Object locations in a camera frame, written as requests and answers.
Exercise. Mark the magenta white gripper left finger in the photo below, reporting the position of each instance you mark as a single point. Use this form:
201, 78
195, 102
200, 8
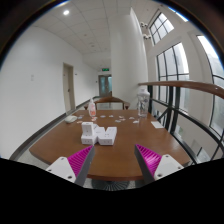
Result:
74, 168

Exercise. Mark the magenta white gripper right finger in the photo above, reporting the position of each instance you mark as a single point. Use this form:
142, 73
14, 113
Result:
153, 165

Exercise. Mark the white charger plug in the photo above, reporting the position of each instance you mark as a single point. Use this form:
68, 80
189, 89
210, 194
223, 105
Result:
87, 128

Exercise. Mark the white power strip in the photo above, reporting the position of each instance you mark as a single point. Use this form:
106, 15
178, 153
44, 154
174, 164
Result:
101, 135

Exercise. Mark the white paper card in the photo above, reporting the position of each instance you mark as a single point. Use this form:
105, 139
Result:
156, 124

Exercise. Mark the round wooden table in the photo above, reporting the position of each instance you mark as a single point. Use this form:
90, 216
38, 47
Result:
115, 162

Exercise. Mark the pink hand sanitizer bottle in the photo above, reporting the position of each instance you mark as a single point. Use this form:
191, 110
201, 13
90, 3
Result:
92, 108

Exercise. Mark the clear plastic water bottle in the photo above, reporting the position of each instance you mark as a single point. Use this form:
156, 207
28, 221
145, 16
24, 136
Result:
143, 102

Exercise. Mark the wooden chair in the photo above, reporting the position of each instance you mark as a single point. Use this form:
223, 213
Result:
111, 99

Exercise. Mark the wooden handrail with black railing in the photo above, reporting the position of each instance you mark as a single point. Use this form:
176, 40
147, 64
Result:
193, 113

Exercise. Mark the grey double door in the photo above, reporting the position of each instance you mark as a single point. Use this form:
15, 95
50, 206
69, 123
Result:
105, 85

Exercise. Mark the beige side door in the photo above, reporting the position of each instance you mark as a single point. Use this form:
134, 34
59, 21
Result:
68, 88

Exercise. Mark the green exit sign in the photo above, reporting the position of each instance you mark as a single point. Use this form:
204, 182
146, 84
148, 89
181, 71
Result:
105, 69

